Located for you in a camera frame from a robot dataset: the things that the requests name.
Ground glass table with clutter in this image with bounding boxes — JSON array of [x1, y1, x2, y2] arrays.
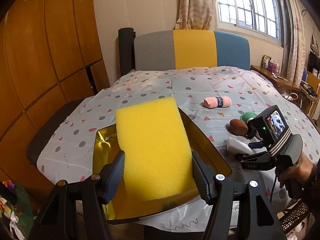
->
[[1, 180, 34, 239]]

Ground boxes on side table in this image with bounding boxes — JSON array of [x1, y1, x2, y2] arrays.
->
[[261, 55, 279, 74]]

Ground black cable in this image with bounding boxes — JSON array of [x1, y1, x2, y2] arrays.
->
[[269, 174, 279, 203]]

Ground yellow sponge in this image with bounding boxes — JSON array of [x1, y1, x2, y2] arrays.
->
[[116, 97, 193, 201]]

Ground grey curtain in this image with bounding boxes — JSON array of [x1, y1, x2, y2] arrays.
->
[[279, 0, 306, 86]]

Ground brown makeup sponge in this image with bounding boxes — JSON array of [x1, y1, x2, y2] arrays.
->
[[229, 119, 248, 136]]

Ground window with bars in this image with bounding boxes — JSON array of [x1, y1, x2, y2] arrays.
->
[[216, 0, 282, 46]]

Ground gold metal tray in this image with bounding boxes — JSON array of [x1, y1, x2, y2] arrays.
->
[[93, 111, 232, 224]]

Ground pink dishcloth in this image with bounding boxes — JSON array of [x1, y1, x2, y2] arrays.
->
[[203, 96, 232, 109]]

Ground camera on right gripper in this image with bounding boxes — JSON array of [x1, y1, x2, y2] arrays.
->
[[247, 105, 292, 157]]

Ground wooden wardrobe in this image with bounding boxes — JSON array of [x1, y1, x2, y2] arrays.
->
[[1, 0, 103, 198]]

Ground patterned white tablecloth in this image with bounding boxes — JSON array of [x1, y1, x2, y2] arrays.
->
[[36, 65, 316, 233]]

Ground grey yellow blue headboard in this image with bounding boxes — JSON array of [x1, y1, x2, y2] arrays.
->
[[133, 30, 250, 71]]

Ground beige patterned curtain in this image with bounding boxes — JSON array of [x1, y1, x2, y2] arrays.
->
[[175, 0, 216, 30]]

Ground black rolled mat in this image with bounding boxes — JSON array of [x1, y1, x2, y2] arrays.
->
[[118, 27, 136, 76]]

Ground white sponge block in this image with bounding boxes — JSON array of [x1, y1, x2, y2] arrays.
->
[[226, 137, 254, 154]]

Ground wooden side table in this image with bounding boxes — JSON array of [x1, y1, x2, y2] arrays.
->
[[251, 65, 300, 92]]

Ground person right hand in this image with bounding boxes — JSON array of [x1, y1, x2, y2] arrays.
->
[[276, 152, 317, 188]]

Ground green silicone squeeze bottle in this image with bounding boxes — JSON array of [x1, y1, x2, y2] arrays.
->
[[240, 112, 257, 123]]

